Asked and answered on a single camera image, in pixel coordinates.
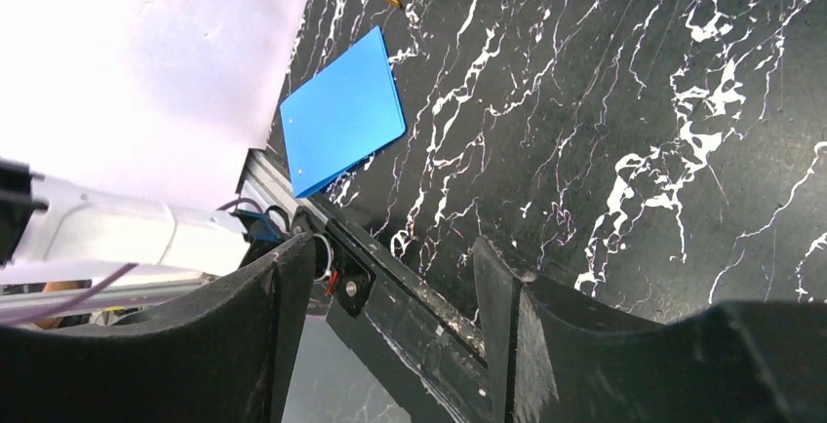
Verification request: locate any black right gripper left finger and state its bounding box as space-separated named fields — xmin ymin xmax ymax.
xmin=1 ymin=234 xmax=316 ymax=422

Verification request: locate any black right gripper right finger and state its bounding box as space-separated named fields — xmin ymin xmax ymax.
xmin=472 ymin=237 xmax=826 ymax=422

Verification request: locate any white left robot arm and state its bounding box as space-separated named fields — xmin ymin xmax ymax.
xmin=1 ymin=160 xmax=250 ymax=275

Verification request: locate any blue flat card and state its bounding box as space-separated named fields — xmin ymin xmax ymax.
xmin=280 ymin=26 xmax=407 ymax=199

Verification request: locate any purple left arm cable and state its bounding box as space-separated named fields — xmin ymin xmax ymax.
xmin=0 ymin=197 xmax=266 ymax=326

